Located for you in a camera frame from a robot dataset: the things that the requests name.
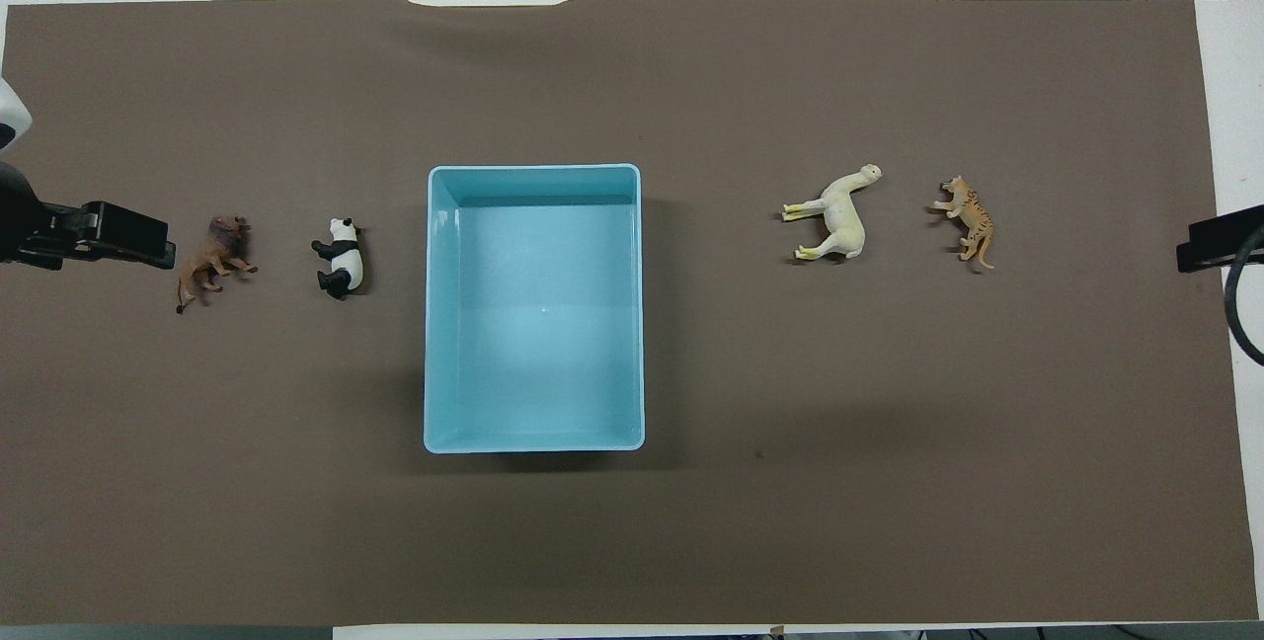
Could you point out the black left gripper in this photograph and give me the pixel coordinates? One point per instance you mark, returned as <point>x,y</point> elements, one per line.
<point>35,230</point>

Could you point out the brown lion toy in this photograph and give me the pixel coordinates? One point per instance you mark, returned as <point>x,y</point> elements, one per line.
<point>212,260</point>

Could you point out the black white panda toy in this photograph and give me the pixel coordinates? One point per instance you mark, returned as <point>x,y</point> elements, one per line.
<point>344,260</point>

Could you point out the orange striped tiger toy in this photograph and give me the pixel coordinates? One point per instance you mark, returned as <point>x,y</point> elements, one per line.
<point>973,220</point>

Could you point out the cream llama toy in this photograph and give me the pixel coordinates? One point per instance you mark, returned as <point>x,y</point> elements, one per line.
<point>844,220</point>

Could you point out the light blue storage box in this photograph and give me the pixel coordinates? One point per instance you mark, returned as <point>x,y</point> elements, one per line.
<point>538,324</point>

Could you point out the brown table mat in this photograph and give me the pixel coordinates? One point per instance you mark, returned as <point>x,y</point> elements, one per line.
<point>691,541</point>

